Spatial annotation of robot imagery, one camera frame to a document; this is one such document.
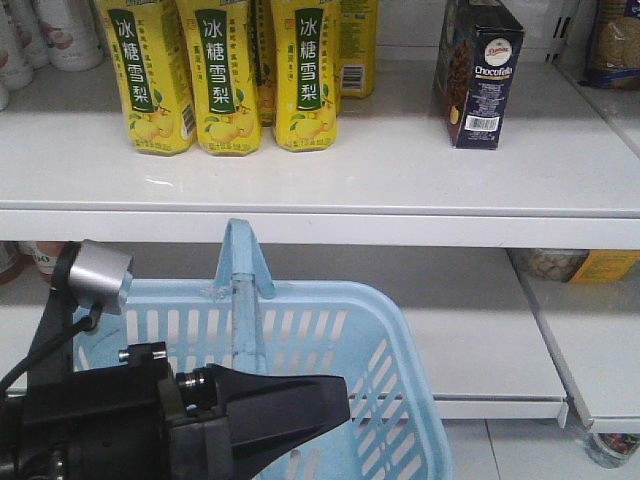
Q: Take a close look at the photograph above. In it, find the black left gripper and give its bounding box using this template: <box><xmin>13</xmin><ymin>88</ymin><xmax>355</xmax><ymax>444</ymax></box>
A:
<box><xmin>1</xmin><ymin>344</ymin><xmax>238</xmax><ymax>479</ymax></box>

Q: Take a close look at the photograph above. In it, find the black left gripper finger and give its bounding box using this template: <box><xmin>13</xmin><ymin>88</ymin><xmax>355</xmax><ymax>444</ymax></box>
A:
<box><xmin>177</xmin><ymin>364</ymin><xmax>350</xmax><ymax>475</ymax></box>

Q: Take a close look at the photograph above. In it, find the light blue plastic basket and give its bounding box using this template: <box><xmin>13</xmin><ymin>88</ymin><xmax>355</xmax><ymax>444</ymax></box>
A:
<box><xmin>73</xmin><ymin>219</ymin><xmax>453</xmax><ymax>479</ymax></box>

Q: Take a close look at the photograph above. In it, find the dark blue Chocofella cookie box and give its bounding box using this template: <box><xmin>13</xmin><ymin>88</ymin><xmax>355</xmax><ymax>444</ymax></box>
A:
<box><xmin>434</xmin><ymin>0</ymin><xmax>524</xmax><ymax>150</ymax></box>

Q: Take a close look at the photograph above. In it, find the white store shelving unit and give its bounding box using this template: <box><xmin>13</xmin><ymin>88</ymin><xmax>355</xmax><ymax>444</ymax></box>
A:
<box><xmin>1</xmin><ymin>1</ymin><xmax>639</xmax><ymax>431</ymax></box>

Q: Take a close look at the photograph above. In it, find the yellow box lower shelf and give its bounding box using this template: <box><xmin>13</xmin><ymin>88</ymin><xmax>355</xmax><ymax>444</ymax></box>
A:
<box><xmin>569</xmin><ymin>250</ymin><xmax>639</xmax><ymax>284</ymax></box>

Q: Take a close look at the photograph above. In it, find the yellow pear drink bottle middle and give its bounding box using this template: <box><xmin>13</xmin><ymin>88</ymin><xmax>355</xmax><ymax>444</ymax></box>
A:
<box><xmin>177</xmin><ymin>1</ymin><xmax>262</xmax><ymax>156</ymax></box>

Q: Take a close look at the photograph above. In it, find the yellow pear drink bottle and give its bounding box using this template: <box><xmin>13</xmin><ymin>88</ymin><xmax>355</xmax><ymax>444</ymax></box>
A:
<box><xmin>177</xmin><ymin>1</ymin><xmax>262</xmax><ymax>156</ymax></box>
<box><xmin>95</xmin><ymin>1</ymin><xmax>195</xmax><ymax>156</ymax></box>
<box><xmin>338</xmin><ymin>0</ymin><xmax>379</xmax><ymax>98</ymax></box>
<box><xmin>271</xmin><ymin>1</ymin><xmax>339</xmax><ymax>152</ymax></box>

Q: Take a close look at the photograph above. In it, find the yellow pear drink bottle right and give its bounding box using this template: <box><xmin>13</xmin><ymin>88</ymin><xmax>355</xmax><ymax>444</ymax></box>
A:
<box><xmin>271</xmin><ymin>1</ymin><xmax>339</xmax><ymax>152</ymax></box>

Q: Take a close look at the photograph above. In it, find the yellow pear drink bottle left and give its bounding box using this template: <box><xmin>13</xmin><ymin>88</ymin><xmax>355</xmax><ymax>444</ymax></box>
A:
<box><xmin>95</xmin><ymin>1</ymin><xmax>195</xmax><ymax>156</ymax></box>

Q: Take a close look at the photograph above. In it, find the white pink yogurt bottle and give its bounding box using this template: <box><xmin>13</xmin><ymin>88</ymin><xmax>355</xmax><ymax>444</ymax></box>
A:
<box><xmin>33</xmin><ymin>0</ymin><xmax>103</xmax><ymax>72</ymax></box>

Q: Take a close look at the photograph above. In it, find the yellow pear drink bottle rear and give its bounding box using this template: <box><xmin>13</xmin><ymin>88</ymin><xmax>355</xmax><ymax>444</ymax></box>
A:
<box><xmin>338</xmin><ymin>0</ymin><xmax>379</xmax><ymax>98</ymax></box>

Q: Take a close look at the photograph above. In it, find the round cracker package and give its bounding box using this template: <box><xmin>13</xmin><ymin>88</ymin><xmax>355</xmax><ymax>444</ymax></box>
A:
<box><xmin>584</xmin><ymin>0</ymin><xmax>639</xmax><ymax>91</ymax></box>

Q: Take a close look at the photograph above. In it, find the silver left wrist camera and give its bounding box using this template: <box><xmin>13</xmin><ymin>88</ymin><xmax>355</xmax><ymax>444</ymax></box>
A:
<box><xmin>68</xmin><ymin>240</ymin><xmax>133</xmax><ymax>315</ymax></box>

